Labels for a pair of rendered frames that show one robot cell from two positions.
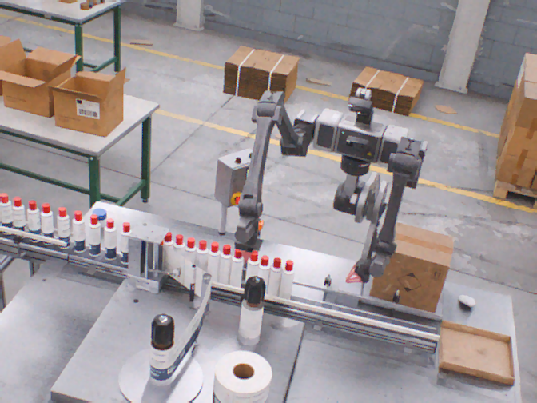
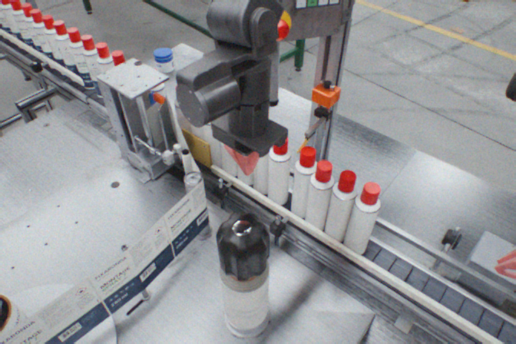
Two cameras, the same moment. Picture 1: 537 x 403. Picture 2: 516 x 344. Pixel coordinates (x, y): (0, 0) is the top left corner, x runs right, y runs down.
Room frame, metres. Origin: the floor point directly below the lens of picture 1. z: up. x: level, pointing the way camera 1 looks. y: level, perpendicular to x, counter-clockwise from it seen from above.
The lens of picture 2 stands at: (1.77, -0.19, 1.65)
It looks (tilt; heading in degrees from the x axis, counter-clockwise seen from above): 46 degrees down; 30
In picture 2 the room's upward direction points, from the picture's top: straight up
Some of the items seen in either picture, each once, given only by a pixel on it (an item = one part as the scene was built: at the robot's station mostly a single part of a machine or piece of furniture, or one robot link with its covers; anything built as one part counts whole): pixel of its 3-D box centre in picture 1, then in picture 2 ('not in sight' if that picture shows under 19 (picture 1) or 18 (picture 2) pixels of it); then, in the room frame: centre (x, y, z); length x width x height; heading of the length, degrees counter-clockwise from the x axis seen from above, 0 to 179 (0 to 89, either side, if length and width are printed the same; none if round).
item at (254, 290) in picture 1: (252, 309); (245, 278); (2.05, 0.00, 1.03); 0.09 x 0.09 x 0.30
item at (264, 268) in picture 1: (263, 277); (319, 197); (2.32, -0.02, 0.98); 0.05 x 0.05 x 0.20
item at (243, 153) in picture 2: (244, 251); (243, 148); (2.15, 0.06, 1.23); 0.07 x 0.07 x 0.09; 80
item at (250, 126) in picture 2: (249, 237); (249, 115); (2.15, 0.05, 1.30); 0.10 x 0.07 x 0.07; 80
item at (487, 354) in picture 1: (476, 351); not in sight; (2.18, -0.95, 0.85); 0.30 x 0.26 x 0.04; 81
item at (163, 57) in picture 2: (99, 217); (163, 60); (2.76, 0.80, 0.87); 0.07 x 0.07 x 0.07
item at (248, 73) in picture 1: (261, 74); not in sight; (6.56, 0.22, 0.16); 0.65 x 0.54 x 0.32; 79
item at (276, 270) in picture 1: (275, 278); (340, 207); (2.32, -0.07, 0.98); 0.05 x 0.05 x 0.20
